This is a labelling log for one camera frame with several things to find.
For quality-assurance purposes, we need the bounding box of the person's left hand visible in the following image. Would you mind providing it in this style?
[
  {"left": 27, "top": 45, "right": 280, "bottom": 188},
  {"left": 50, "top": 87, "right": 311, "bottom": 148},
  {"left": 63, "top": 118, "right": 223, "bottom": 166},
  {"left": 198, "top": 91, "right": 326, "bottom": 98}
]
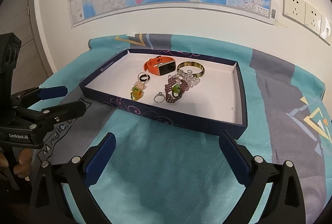
[{"left": 1, "top": 148, "right": 33, "bottom": 179}]

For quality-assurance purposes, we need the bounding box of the clear crystal bead bracelet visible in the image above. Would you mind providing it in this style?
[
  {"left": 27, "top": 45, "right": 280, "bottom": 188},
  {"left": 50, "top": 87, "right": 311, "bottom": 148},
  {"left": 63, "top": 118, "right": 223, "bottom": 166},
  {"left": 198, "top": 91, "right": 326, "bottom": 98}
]
[{"left": 168, "top": 69, "right": 201, "bottom": 89}]

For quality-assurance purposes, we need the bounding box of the dark blue shallow box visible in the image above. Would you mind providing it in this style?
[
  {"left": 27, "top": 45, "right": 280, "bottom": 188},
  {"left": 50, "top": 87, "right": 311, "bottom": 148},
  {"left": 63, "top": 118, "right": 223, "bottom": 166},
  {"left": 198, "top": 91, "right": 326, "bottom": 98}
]
[{"left": 80, "top": 49, "right": 248, "bottom": 139}]

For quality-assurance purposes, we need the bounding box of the orange smart watch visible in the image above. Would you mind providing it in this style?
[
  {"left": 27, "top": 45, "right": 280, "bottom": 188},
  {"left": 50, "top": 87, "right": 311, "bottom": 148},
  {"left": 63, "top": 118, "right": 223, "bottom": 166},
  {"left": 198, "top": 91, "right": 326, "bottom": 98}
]
[{"left": 144, "top": 55, "right": 176, "bottom": 76}]

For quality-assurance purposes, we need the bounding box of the white wall socket middle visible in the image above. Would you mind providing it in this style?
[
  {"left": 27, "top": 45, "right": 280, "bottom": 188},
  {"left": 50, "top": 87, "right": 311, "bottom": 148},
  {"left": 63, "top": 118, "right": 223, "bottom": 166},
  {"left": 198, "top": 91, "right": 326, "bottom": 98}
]
[{"left": 304, "top": 3, "right": 322, "bottom": 35}]

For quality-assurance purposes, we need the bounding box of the white wall socket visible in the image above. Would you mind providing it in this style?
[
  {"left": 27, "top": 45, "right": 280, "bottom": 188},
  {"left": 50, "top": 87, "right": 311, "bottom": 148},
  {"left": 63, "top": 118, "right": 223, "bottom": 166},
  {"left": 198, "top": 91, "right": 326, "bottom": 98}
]
[
  {"left": 282, "top": 0, "right": 305, "bottom": 25},
  {"left": 304, "top": 3, "right": 322, "bottom": 35}
]

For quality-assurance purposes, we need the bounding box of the white wall switch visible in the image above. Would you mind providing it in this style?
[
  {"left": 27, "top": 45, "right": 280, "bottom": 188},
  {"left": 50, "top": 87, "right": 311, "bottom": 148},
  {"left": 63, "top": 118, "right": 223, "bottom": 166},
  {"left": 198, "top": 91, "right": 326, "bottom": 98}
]
[{"left": 319, "top": 15, "right": 332, "bottom": 46}]

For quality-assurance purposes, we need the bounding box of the green beaded ring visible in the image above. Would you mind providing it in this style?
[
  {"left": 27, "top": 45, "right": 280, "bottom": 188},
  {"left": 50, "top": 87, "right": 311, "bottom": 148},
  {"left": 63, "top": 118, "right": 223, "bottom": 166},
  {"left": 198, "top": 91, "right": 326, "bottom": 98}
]
[{"left": 130, "top": 85, "right": 145, "bottom": 102}]

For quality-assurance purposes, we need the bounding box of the tortoiseshell bangle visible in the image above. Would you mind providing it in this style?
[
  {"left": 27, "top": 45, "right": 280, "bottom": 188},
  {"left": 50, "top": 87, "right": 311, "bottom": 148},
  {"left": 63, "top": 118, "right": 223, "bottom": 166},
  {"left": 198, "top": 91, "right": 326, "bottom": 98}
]
[{"left": 176, "top": 61, "right": 205, "bottom": 78}]

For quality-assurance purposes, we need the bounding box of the black ring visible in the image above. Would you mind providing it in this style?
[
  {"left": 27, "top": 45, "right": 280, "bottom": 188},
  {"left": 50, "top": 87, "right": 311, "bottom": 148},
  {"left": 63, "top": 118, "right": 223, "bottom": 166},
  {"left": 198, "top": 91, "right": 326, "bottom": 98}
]
[{"left": 137, "top": 72, "right": 151, "bottom": 84}]

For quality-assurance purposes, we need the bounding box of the dark bead bracelet green stone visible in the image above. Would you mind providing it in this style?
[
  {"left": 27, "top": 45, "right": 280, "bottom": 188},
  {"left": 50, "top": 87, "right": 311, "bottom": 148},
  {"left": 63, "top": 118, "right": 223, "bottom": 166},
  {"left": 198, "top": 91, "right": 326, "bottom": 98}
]
[{"left": 164, "top": 76, "right": 189, "bottom": 104}]

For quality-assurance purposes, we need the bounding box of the silver ring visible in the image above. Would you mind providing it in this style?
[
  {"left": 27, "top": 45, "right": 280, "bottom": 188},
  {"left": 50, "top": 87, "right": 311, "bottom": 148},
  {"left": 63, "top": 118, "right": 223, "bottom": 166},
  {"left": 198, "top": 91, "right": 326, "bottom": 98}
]
[{"left": 154, "top": 91, "right": 165, "bottom": 105}]

